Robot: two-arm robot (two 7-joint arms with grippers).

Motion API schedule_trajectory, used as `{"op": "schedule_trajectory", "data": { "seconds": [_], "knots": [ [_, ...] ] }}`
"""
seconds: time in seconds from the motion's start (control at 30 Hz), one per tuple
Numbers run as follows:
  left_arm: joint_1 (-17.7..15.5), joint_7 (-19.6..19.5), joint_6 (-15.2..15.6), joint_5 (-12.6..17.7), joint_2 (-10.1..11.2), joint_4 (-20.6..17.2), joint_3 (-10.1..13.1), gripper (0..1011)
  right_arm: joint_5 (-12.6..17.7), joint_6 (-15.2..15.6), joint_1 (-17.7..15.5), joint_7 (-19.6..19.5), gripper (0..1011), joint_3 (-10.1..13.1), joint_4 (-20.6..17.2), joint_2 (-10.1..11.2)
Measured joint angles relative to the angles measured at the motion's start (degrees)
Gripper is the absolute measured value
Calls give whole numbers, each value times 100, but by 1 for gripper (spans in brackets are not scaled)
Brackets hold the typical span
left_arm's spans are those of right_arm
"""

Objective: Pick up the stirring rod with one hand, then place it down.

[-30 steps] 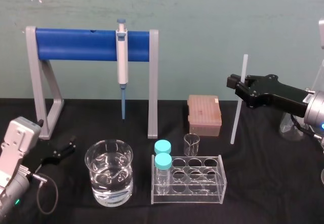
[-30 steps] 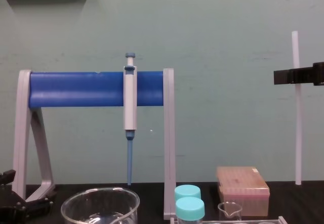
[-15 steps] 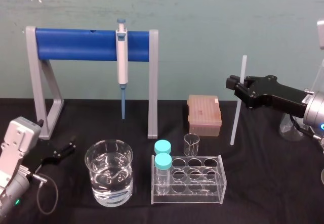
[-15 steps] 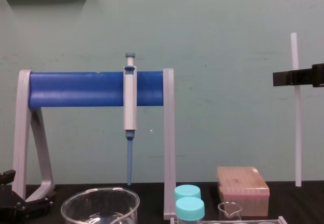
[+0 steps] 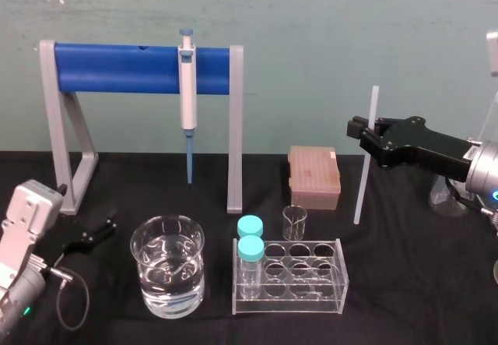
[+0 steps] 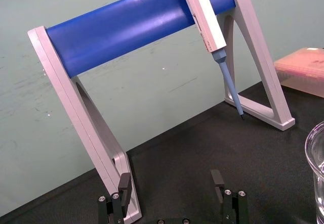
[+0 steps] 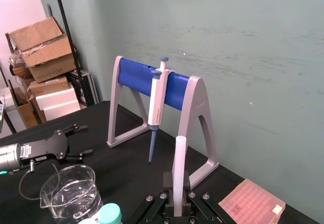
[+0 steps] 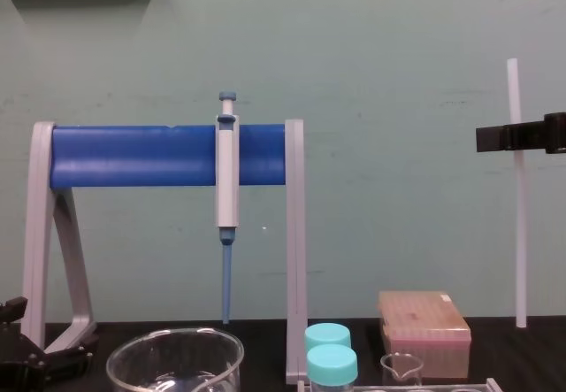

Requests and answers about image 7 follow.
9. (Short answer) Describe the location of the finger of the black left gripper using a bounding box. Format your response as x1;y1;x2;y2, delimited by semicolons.
64;148;94;164
61;123;89;137

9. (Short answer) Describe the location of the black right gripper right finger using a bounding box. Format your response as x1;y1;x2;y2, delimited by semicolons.
181;171;228;224

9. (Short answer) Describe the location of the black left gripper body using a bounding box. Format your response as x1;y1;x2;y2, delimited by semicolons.
18;129;71;168

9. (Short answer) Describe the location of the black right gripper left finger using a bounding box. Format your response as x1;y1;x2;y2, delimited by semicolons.
131;171;176;224

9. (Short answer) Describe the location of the white stirring rod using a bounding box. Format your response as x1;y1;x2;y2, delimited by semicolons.
173;136;187;217

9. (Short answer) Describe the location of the white box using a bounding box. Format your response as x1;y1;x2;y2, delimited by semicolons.
35;86;82;121

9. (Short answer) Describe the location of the clear glass beaker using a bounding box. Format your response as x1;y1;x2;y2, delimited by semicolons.
39;164;104;220

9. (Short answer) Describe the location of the black equipment case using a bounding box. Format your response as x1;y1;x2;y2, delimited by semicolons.
66;69;100;109

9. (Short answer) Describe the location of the low open cardboard box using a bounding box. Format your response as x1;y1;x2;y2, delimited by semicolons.
12;86;48;129

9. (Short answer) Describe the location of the black table cloth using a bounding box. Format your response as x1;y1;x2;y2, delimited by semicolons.
0;100;321;224

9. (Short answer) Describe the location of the small flat cardboard box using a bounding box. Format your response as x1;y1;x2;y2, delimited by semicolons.
26;75;70;99

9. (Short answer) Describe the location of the bottle with teal cap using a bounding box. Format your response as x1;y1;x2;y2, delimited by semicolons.
97;203;123;224

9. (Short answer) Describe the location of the closed brown cardboard box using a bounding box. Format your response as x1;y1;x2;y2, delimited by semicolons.
27;54;82;84

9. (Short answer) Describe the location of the pink pipette tip box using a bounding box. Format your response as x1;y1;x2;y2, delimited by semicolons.
218;178;287;224

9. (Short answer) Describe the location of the grey and blue pipette stand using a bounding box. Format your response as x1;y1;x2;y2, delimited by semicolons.
106;55;219;191

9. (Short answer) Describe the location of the white and blue pipette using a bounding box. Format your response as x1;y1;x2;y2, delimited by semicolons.
147;56;170;164

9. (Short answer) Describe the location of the large open cardboard box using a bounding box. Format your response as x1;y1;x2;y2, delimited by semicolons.
5;16;76;67

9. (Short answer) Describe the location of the black metal pole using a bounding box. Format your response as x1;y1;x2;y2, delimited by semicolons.
51;0;89;106

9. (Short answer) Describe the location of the thin dark gripper cable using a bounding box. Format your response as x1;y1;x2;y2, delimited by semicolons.
19;159;63;201

